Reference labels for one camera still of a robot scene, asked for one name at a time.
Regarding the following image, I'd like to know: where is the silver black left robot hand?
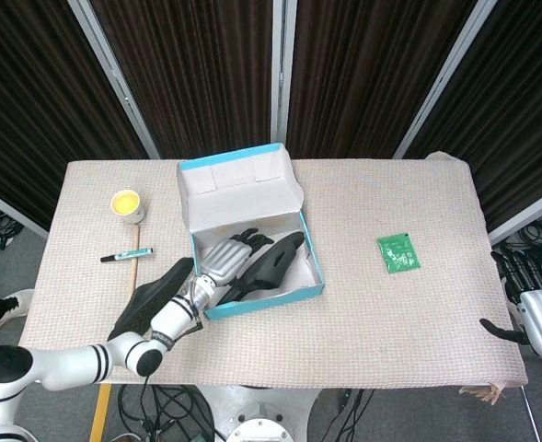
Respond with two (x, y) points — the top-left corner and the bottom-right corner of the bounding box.
(195, 228), (277, 307)

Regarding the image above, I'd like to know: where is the black shoe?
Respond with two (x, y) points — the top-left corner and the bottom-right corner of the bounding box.
(215, 231), (306, 306)
(106, 256), (196, 343)

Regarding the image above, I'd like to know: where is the teal cardboard shoe box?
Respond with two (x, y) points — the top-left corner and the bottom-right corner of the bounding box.
(176, 142), (324, 321)

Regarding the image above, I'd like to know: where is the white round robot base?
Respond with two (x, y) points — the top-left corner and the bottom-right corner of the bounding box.
(201, 384), (328, 442)

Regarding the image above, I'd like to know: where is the light wooden stick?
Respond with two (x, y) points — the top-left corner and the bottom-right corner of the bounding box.
(127, 225), (142, 293)

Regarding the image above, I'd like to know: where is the teal marker pen black cap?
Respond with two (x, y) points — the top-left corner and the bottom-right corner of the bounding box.
(99, 246), (155, 265)

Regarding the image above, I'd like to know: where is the white paper cup yellow inside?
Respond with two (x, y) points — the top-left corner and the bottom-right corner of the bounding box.
(110, 190), (145, 227)

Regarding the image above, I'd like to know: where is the beige waffle tablecloth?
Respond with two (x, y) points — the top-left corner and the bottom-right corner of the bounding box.
(10, 150), (529, 393)

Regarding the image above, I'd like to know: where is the green foil packet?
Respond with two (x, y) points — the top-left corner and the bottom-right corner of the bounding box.
(375, 233), (424, 275)

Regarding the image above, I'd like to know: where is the dark brown pleated curtain panel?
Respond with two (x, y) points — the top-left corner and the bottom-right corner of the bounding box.
(403, 0), (542, 234)
(89, 0), (277, 160)
(286, 0), (479, 160)
(0, 0), (155, 234)

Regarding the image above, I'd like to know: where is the white sneaker with black trouser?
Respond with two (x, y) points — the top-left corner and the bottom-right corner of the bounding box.
(0, 288), (35, 335)

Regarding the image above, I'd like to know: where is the grey partition bottom rail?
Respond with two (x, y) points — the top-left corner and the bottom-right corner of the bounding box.
(0, 181), (51, 239)
(486, 183), (542, 246)

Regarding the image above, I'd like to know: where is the grey metal partition post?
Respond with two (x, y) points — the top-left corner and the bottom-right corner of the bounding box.
(66, 0), (162, 160)
(392, 0), (502, 160)
(270, 0), (298, 160)

